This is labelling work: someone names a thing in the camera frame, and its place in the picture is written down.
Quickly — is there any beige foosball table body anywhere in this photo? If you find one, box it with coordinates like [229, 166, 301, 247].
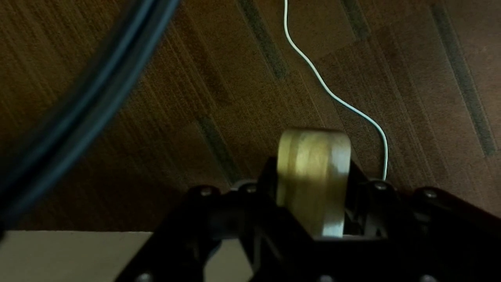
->
[0, 229, 252, 282]

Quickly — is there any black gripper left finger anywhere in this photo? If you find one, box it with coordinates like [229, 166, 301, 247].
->
[114, 155, 315, 282]

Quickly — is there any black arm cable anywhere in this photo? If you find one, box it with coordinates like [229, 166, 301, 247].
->
[0, 0, 183, 233]

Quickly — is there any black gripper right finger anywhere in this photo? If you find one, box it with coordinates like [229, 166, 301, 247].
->
[343, 161, 501, 282]

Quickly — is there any white power cable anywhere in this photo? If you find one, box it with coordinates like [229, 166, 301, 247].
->
[282, 0, 391, 183]

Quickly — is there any wooden foosball rod handle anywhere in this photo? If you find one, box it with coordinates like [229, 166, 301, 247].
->
[274, 127, 354, 240]

